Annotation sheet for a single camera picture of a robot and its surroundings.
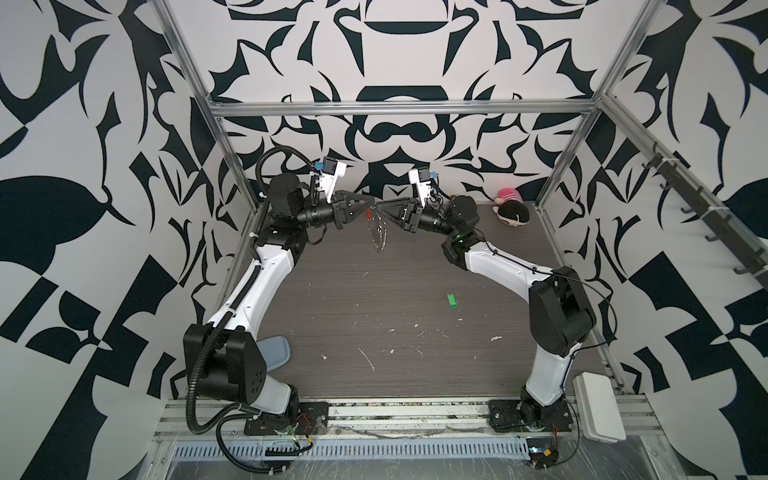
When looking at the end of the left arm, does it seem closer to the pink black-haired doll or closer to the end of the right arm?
the end of the right arm

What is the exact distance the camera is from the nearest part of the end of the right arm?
26.8 inches

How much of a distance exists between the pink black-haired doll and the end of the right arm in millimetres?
510

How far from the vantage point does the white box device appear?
699 mm

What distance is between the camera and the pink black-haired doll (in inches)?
43.5

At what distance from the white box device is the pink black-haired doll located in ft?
1.72

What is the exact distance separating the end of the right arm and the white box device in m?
0.54

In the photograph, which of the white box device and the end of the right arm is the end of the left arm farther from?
the white box device
